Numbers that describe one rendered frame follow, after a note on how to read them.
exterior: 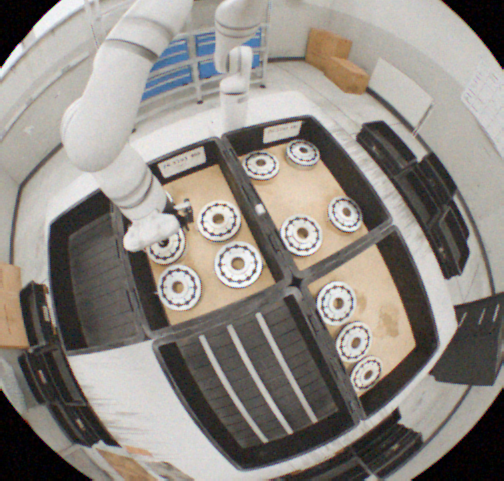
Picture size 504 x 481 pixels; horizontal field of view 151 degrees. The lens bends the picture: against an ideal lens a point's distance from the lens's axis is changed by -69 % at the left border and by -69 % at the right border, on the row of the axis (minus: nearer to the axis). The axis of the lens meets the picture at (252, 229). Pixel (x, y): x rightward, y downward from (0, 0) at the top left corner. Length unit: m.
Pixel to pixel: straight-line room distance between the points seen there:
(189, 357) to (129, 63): 0.51
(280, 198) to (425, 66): 3.06
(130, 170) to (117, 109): 0.09
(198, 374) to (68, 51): 3.15
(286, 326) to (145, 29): 0.53
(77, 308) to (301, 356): 0.63
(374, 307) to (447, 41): 3.21
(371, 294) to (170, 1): 0.65
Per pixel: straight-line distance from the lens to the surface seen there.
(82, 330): 0.67
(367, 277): 0.56
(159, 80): 2.24
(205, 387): 0.51
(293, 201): 0.54
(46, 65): 3.17
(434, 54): 3.29
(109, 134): 0.19
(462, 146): 3.22
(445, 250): 1.44
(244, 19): 0.41
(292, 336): 0.48
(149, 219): 0.30
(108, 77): 0.19
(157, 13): 0.21
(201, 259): 0.48
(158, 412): 0.77
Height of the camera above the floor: 1.29
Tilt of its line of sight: 68 degrees down
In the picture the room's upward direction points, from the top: 5 degrees clockwise
